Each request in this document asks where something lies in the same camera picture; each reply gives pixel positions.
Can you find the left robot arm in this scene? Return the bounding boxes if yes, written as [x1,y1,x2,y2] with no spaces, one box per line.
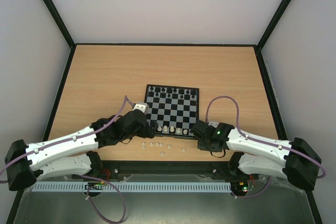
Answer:
[4,109,158,191]

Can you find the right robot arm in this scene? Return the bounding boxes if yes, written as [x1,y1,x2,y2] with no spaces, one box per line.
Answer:
[190,121,321,191]

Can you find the black white chessboard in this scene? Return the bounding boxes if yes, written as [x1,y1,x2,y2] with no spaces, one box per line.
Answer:
[144,84,200,140]

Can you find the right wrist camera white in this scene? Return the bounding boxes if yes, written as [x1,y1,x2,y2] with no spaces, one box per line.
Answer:
[208,122,218,128]

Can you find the black aluminium frame rail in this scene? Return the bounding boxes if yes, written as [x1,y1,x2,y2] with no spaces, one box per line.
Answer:
[91,159,305,180]

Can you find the light blue cable duct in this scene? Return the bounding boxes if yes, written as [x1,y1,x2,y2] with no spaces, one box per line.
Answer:
[31,182,232,193]

